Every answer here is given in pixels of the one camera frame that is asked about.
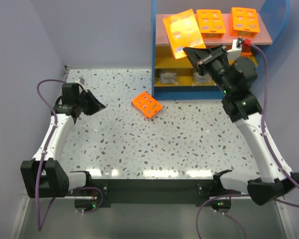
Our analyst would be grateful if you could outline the bagged silver sponges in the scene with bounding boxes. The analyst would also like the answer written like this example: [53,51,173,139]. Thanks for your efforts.
[193,71,212,84]
[157,69,178,85]

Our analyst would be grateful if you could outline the orange sponge box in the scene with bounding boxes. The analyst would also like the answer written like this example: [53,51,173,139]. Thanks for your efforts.
[163,9,206,59]
[196,9,226,39]

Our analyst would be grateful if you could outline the orange scrub daddy box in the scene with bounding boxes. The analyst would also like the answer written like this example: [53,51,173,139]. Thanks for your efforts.
[131,92,163,119]
[229,7,260,38]

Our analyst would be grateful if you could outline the orange Scrub Daddy box top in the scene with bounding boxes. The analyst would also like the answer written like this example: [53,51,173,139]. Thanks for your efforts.
[229,7,260,38]

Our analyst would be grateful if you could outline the orange Scrub Mommy box top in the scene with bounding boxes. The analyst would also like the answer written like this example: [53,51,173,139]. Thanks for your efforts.
[241,49,253,57]

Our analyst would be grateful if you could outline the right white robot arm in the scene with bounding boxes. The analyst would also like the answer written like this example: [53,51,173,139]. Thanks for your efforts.
[183,45,299,205]

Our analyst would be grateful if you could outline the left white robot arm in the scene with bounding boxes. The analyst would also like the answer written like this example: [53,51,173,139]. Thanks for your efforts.
[20,79,105,198]

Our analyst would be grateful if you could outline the blue pink yellow shelf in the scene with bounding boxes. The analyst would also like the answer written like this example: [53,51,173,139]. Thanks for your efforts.
[150,0,291,101]

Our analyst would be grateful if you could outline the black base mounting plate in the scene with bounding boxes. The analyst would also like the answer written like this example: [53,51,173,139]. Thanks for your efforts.
[89,179,237,207]

